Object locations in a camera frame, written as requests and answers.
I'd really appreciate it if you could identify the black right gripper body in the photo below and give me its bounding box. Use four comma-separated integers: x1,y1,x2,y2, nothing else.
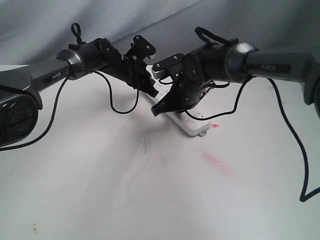
170,54,210,110

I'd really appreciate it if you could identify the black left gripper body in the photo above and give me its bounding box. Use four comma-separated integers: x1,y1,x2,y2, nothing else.
96,38,147,88

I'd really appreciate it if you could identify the white power strip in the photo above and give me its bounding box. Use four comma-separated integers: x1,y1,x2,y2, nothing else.
147,65,211,137

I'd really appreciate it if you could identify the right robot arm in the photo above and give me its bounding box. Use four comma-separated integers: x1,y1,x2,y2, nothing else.
151,42,320,116

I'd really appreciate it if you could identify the grey backdrop cloth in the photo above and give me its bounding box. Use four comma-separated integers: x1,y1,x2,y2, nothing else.
0,0,320,65

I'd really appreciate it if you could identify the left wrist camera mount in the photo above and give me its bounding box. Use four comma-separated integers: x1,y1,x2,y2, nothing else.
126,35,156,61

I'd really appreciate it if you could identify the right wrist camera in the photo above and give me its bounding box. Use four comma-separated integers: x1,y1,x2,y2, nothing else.
151,53,184,80

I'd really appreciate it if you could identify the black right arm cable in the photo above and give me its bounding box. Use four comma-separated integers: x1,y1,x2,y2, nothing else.
157,26,320,202

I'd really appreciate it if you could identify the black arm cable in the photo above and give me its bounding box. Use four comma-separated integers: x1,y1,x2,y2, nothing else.
157,26,320,202
0,22,141,152

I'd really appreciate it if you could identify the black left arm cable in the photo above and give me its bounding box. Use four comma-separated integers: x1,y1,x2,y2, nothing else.
0,22,141,152

